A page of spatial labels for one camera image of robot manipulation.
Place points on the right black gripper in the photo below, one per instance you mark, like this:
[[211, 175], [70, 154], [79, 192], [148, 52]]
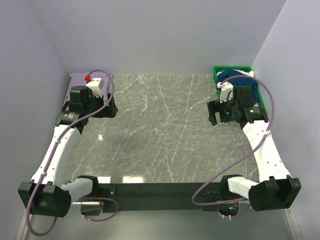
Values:
[[216, 106]]

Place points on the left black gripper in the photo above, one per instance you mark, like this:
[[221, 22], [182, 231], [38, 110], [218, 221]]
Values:
[[109, 111]]

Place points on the blue t shirt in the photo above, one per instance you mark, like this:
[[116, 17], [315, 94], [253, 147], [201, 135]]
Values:
[[241, 81]]

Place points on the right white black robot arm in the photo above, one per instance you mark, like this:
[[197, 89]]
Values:
[[276, 188]]

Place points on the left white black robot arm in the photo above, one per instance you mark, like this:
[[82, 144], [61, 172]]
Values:
[[46, 194]]

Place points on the green plastic bin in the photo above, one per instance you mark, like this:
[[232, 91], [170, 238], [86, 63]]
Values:
[[242, 68]]

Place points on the white t shirt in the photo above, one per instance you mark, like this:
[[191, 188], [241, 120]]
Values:
[[250, 73]]

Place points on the folded lavender t shirt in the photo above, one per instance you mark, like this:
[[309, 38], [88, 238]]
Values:
[[78, 79]]

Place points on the black base beam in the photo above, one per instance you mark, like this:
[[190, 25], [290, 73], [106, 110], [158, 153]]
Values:
[[160, 196]]

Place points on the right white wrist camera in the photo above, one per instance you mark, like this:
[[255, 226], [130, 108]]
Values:
[[226, 91]]

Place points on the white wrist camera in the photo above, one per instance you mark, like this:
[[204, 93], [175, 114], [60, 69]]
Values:
[[226, 91], [96, 86]]

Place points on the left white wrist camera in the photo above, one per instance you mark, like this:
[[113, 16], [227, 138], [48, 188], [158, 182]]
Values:
[[96, 86]]

